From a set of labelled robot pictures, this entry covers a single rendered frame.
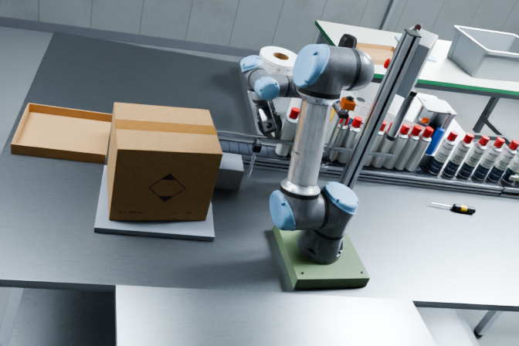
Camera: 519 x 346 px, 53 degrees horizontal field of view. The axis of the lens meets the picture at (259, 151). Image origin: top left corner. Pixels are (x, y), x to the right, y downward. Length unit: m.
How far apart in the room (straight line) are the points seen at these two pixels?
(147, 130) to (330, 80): 0.55
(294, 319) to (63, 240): 0.69
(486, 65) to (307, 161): 2.54
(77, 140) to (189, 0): 2.80
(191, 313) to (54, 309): 0.86
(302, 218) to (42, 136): 0.98
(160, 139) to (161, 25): 3.18
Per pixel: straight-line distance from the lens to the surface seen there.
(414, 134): 2.14
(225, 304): 1.50
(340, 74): 1.37
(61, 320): 2.17
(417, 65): 1.77
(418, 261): 1.90
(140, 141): 1.49
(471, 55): 3.85
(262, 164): 1.98
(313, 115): 1.39
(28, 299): 2.24
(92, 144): 1.94
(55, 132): 1.99
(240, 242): 1.67
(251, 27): 4.78
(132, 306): 1.45
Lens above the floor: 1.98
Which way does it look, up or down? 33 degrees down
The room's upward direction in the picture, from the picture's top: 17 degrees clockwise
